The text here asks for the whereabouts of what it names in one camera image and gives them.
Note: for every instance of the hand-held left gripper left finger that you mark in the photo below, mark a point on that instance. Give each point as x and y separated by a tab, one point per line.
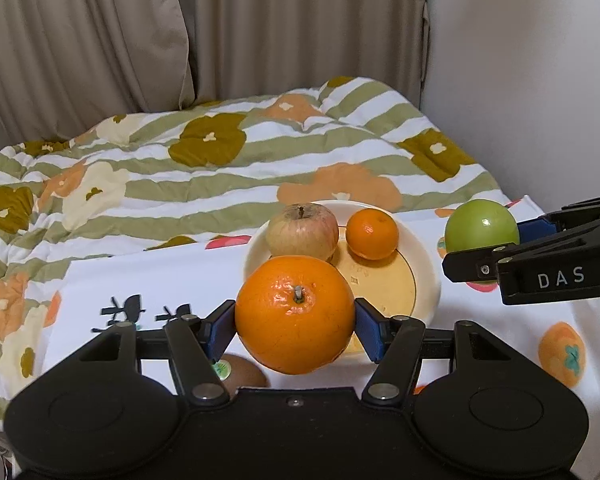
222	322

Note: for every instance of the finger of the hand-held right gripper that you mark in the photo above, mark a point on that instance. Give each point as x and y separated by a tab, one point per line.
472	265
530	230

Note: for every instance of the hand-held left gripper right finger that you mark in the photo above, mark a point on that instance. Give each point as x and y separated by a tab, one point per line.
367	325

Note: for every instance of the green apple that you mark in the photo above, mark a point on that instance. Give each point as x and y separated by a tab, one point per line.
480	225

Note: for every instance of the brown kiwi with sticker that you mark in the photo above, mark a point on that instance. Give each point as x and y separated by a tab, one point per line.
245	375

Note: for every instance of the cream bowl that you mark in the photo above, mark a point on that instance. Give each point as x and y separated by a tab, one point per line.
410	280

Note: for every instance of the large orange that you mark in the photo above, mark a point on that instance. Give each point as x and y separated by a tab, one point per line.
295	320

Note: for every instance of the white printed cloth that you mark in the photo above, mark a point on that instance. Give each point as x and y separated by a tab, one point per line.
155	270

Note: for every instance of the small mandarin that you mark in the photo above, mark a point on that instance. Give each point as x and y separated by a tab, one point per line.
371	234

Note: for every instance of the red yellow apple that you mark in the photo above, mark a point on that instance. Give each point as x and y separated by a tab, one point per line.
302	232

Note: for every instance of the floral striped blanket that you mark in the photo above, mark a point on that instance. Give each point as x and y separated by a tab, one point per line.
205	180

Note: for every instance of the beige curtain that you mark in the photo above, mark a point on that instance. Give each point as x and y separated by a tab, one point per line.
305	25
80	30

